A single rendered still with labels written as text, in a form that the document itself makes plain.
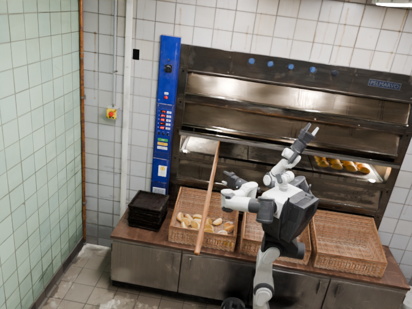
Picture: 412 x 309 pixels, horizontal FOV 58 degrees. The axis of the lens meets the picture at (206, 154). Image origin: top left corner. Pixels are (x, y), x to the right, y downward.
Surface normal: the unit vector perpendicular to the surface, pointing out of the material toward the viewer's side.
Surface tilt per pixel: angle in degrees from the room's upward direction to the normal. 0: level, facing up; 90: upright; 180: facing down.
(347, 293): 89
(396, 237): 90
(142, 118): 90
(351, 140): 70
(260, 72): 90
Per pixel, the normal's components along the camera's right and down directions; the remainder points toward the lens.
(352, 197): -0.07, 0.04
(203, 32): -0.12, 0.38
